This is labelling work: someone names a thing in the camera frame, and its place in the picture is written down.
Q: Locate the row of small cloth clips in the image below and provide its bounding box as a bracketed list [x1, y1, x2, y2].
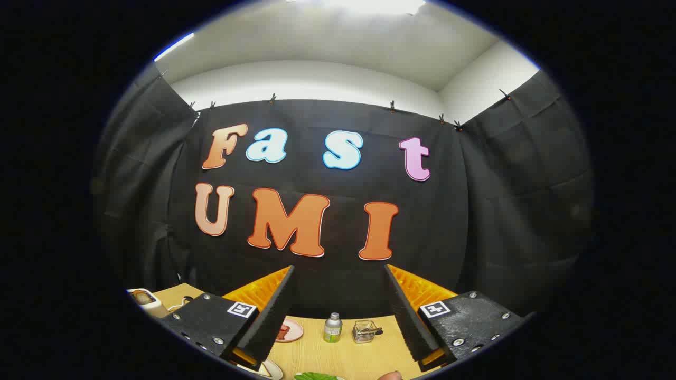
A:
[158, 69, 513, 132]

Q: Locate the small metal wire basket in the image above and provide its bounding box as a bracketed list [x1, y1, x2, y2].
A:
[352, 320, 377, 344]

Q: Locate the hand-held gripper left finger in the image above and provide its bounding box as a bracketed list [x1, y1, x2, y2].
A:
[160, 265, 296, 372]

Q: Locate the cream white toaster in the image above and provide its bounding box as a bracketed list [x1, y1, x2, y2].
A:
[127, 288, 171, 319]

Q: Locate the white round plate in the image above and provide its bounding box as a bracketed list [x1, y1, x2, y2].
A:
[238, 359, 284, 380]

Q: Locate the bright ceiling light panel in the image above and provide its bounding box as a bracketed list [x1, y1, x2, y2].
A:
[288, 0, 426, 15]

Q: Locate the pink round plate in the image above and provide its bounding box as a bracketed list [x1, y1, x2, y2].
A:
[275, 318, 304, 343]

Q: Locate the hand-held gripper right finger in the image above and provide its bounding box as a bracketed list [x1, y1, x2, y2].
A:
[384, 264, 530, 373]

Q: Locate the silver bottle with green label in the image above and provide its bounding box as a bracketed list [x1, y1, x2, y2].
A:
[324, 312, 343, 344]

